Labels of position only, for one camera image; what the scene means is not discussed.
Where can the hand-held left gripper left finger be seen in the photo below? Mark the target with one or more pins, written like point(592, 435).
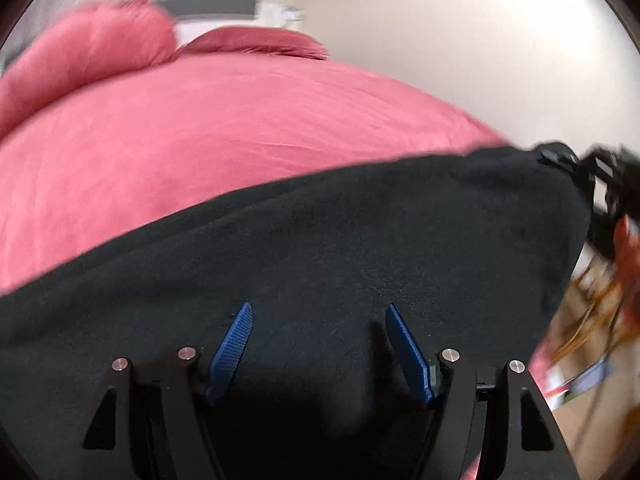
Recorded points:
point(232, 347)

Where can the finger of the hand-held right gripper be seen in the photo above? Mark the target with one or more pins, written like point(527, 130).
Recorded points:
point(565, 165)

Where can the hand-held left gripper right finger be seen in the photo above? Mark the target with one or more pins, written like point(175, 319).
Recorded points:
point(407, 347)

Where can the black fleece garment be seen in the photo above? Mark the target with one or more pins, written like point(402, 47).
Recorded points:
point(325, 240)

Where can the colourful clutter pile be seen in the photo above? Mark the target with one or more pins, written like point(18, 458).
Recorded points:
point(585, 340)

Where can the red bed cover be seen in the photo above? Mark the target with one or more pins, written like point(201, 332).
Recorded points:
point(210, 135)

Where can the flat red pillow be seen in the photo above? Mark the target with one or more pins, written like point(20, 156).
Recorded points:
point(260, 42)

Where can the large red pillow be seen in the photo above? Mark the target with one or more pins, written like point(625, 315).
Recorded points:
point(85, 55)

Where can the grey white headboard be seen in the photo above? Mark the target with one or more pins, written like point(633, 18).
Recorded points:
point(215, 6)

